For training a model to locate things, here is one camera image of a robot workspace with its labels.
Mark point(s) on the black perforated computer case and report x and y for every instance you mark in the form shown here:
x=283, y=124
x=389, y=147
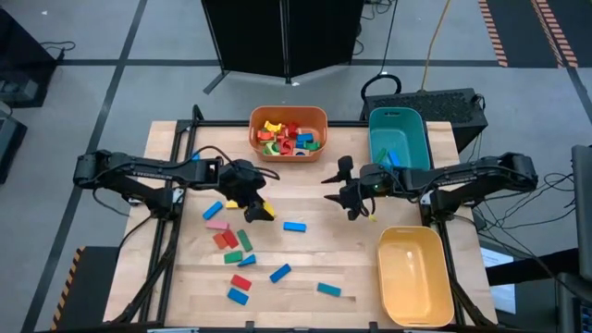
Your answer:
x=439, y=108

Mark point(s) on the black bar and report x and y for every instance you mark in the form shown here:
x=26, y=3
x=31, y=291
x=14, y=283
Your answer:
x=532, y=270

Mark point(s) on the black equipment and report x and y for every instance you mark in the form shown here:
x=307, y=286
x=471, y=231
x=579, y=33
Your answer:
x=9, y=148

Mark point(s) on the blue wooden block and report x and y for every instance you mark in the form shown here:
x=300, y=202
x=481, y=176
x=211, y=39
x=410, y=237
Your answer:
x=238, y=296
x=294, y=226
x=248, y=261
x=196, y=156
x=213, y=210
x=394, y=158
x=305, y=137
x=280, y=273

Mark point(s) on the tan wooden arch block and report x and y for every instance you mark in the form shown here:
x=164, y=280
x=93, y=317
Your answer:
x=300, y=151

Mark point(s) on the white paper sheet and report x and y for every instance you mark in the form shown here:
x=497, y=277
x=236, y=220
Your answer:
x=501, y=296

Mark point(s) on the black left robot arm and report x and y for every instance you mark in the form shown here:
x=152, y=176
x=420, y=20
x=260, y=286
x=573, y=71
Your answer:
x=139, y=171

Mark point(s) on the orange-red wooden arch block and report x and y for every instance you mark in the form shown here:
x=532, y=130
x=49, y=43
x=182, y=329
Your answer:
x=265, y=135

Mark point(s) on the grey box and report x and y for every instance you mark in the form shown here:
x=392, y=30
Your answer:
x=18, y=90

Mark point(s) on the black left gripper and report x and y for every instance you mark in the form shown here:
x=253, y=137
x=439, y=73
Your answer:
x=240, y=178

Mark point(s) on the black mat orange stripes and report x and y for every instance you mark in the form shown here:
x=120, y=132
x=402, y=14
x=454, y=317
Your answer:
x=518, y=28

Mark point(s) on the red wooden arch block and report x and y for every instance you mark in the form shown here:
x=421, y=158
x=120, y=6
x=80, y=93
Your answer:
x=287, y=147

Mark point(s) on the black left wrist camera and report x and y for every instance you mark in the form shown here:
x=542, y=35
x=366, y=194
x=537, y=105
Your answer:
x=212, y=168

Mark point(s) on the orange plastic bin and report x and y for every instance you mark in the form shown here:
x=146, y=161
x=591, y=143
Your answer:
x=314, y=115

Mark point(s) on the yellow plastic bin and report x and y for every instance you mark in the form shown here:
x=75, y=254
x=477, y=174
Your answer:
x=416, y=277

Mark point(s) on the dark desk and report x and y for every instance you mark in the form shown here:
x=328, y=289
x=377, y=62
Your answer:
x=23, y=46

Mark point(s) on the teal wooden block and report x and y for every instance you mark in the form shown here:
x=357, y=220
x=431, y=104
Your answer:
x=329, y=289

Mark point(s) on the lime green arch block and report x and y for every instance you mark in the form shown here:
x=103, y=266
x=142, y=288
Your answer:
x=270, y=149

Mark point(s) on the pink wooden block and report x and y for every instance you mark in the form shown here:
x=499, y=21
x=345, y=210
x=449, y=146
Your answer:
x=217, y=225

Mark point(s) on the dark grey equipment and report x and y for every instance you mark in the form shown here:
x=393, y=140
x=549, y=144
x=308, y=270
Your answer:
x=575, y=305

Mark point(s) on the yellow wooden arch block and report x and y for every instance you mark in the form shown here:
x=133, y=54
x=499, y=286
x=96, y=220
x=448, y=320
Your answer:
x=273, y=126

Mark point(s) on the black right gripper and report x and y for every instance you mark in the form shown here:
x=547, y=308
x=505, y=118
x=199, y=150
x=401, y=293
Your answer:
x=377, y=181

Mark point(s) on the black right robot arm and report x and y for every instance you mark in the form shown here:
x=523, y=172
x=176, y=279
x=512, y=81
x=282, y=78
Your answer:
x=462, y=178

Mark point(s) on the silver mounting bracket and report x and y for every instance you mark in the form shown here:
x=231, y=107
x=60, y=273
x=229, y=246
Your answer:
x=426, y=198

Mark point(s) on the teal plastic bin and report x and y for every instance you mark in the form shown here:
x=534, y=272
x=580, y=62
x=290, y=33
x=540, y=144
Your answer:
x=407, y=139

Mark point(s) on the green wooden block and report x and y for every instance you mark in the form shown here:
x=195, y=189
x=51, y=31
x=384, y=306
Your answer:
x=313, y=146
x=233, y=257
x=381, y=155
x=244, y=240

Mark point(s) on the black mat hazard stripe edge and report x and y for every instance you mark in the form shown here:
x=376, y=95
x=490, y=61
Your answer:
x=92, y=287

